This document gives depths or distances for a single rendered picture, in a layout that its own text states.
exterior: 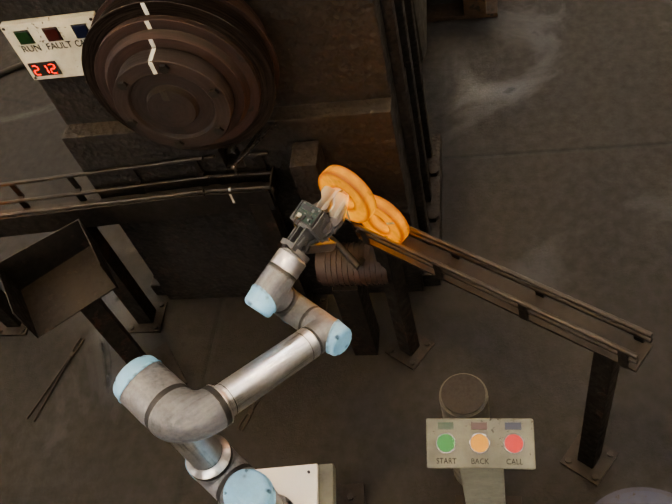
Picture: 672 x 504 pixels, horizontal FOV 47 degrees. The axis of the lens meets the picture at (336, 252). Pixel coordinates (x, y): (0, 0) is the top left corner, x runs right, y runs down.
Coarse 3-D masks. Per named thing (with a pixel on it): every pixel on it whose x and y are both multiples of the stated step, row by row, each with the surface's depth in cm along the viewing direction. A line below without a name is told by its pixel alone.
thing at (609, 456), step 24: (384, 264) 215; (384, 288) 228; (408, 312) 238; (408, 336) 246; (408, 360) 255; (600, 360) 174; (600, 384) 182; (600, 408) 192; (600, 432) 203; (576, 456) 226; (600, 456) 224; (600, 480) 221
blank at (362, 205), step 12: (336, 168) 179; (324, 180) 182; (336, 180) 178; (348, 180) 176; (360, 180) 177; (348, 192) 179; (360, 192) 176; (348, 204) 186; (360, 204) 179; (372, 204) 179; (348, 216) 187; (360, 216) 183
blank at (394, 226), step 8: (376, 200) 196; (384, 200) 196; (376, 208) 196; (384, 208) 195; (392, 208) 195; (376, 216) 205; (384, 216) 196; (392, 216) 195; (400, 216) 196; (368, 224) 206; (376, 224) 205; (384, 224) 205; (392, 224) 197; (400, 224) 196; (376, 232) 206; (384, 232) 204; (392, 232) 200; (400, 232) 197; (408, 232) 200; (400, 240) 200
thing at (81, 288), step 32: (32, 256) 223; (64, 256) 229; (96, 256) 213; (32, 288) 228; (64, 288) 224; (96, 288) 221; (32, 320) 221; (64, 320) 218; (96, 320) 234; (128, 352) 252; (160, 352) 276
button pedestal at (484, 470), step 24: (432, 432) 176; (456, 432) 175; (480, 432) 174; (504, 432) 172; (528, 432) 171; (432, 456) 174; (456, 456) 173; (480, 456) 172; (504, 456) 171; (528, 456) 170; (480, 480) 182; (504, 480) 199
